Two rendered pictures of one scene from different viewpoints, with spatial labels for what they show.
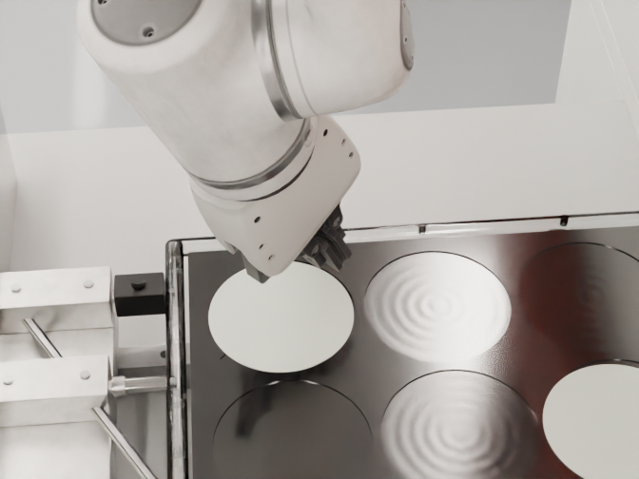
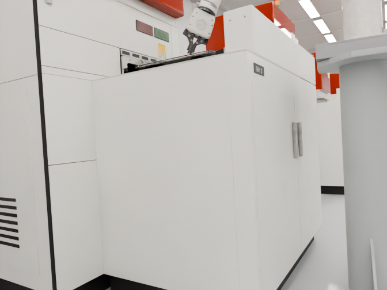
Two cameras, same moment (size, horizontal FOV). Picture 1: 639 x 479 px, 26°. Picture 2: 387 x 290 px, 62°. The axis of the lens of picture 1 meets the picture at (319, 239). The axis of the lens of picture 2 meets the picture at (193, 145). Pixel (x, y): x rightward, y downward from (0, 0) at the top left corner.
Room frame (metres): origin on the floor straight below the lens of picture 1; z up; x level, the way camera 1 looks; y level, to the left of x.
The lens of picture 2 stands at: (1.69, 0.75, 0.59)
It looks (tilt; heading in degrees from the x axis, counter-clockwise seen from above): 2 degrees down; 216
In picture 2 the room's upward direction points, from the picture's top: 3 degrees counter-clockwise
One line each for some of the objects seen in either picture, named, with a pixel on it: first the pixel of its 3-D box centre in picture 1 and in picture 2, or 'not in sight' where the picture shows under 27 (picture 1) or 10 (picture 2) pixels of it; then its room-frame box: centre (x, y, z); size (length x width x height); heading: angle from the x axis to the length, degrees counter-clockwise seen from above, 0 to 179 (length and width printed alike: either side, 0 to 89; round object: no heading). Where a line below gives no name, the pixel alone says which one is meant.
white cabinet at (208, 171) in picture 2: not in sight; (228, 174); (0.43, 0.01, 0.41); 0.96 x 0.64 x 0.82; 5
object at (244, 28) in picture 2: not in sight; (268, 50); (0.55, 0.28, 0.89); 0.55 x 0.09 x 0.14; 5
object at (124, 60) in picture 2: not in sight; (154, 73); (0.55, -0.30, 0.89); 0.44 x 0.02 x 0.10; 5
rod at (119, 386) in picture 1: (142, 385); not in sight; (0.56, 0.12, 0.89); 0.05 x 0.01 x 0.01; 95
